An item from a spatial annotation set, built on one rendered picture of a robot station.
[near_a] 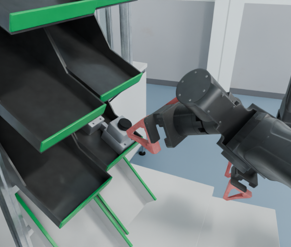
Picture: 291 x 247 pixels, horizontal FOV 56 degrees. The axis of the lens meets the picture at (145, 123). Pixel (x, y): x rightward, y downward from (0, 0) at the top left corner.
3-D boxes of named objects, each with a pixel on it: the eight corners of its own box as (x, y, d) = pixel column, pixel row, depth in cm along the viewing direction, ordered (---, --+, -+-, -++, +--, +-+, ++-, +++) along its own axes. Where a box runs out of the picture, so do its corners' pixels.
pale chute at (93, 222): (122, 247, 66) (133, 245, 62) (83, 296, 56) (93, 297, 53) (50, 152, 64) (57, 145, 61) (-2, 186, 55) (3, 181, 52)
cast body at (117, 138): (132, 147, 65) (142, 128, 60) (119, 156, 62) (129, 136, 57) (107, 124, 67) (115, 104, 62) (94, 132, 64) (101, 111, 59)
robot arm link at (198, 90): (248, 177, 40) (290, 132, 39) (209, 148, 32) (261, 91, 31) (199, 133, 49) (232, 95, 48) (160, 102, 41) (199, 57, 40)
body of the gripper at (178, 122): (153, 115, 47) (190, 111, 42) (182, 95, 54) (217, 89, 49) (164, 149, 49) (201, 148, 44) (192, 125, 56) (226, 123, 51)
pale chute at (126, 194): (147, 202, 77) (157, 199, 74) (117, 236, 68) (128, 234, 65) (86, 121, 76) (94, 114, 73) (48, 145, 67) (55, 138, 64)
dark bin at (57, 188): (109, 183, 56) (120, 162, 51) (60, 229, 46) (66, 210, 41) (16, 99, 61) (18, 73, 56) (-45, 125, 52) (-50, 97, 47)
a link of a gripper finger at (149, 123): (113, 122, 51) (152, 118, 45) (137, 108, 56) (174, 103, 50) (125, 154, 53) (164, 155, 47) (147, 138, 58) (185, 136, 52)
